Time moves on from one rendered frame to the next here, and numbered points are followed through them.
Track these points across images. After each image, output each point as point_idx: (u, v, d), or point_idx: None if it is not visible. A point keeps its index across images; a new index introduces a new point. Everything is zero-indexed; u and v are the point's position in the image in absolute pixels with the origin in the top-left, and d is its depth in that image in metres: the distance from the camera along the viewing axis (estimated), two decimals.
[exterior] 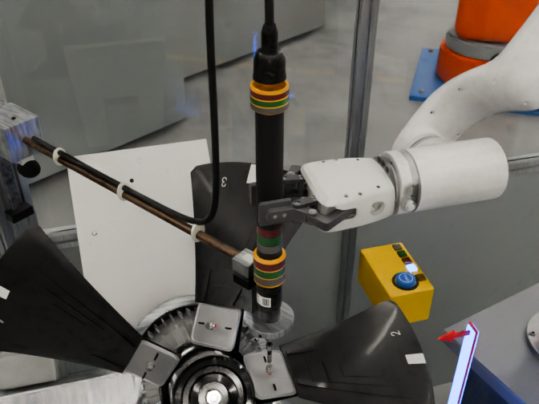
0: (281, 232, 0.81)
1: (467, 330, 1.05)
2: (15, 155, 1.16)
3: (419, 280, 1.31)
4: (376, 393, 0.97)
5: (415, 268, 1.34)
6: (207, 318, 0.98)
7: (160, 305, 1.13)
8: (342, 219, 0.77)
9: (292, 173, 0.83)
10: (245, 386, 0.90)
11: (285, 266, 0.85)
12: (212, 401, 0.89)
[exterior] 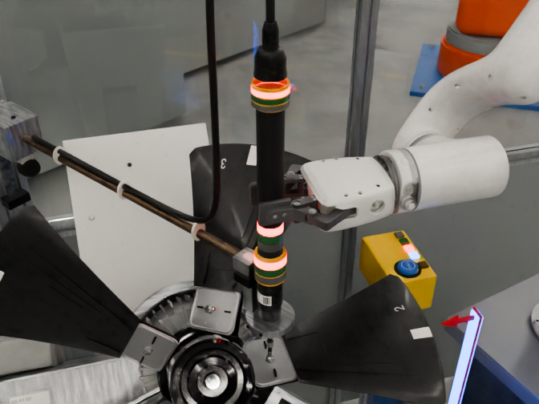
0: (281, 230, 0.81)
1: (471, 315, 1.03)
2: (15, 155, 1.16)
3: (422, 267, 1.29)
4: (381, 372, 0.95)
5: (417, 256, 1.32)
6: (205, 302, 0.96)
7: (159, 291, 1.11)
8: (342, 218, 0.77)
9: (292, 173, 0.83)
10: (245, 370, 0.88)
11: (285, 264, 0.84)
12: (212, 385, 0.87)
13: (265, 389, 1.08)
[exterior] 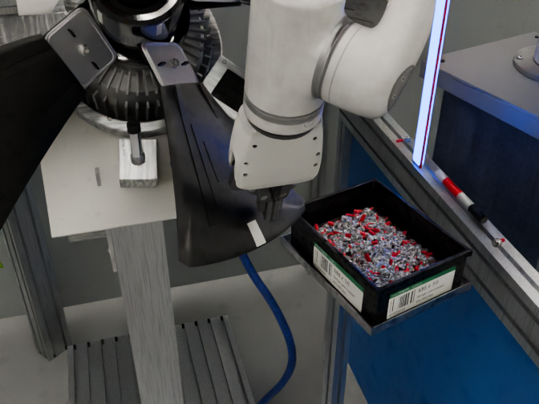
0: None
1: None
2: None
3: None
4: (200, 181, 0.77)
5: None
6: None
7: None
8: None
9: (255, 188, 0.75)
10: (159, 9, 0.76)
11: None
12: None
13: None
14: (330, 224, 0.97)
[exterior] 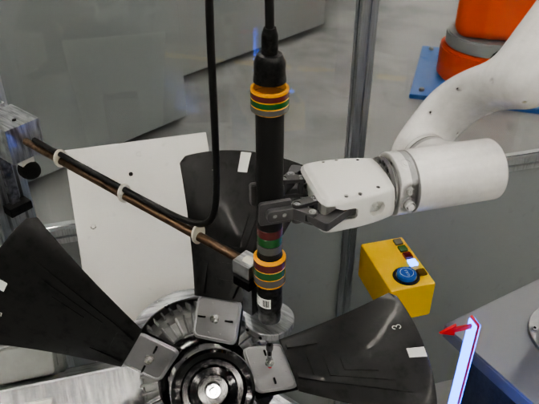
0: (281, 234, 0.81)
1: (468, 324, 1.04)
2: (16, 157, 1.16)
3: (420, 274, 1.31)
4: None
5: (415, 263, 1.33)
6: (271, 357, 0.99)
7: (160, 299, 1.12)
8: (342, 219, 0.77)
9: (292, 173, 0.83)
10: None
11: (285, 268, 0.85)
12: (210, 391, 0.88)
13: (265, 397, 1.09)
14: None
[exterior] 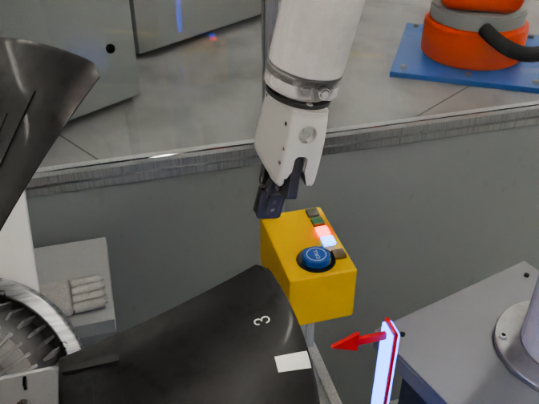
0: None
1: (381, 332, 0.63)
2: None
3: (336, 257, 0.90)
4: None
5: (332, 241, 0.92)
6: (34, 390, 0.58)
7: None
8: (298, 174, 0.72)
9: (263, 163, 0.79)
10: None
11: None
12: None
13: None
14: None
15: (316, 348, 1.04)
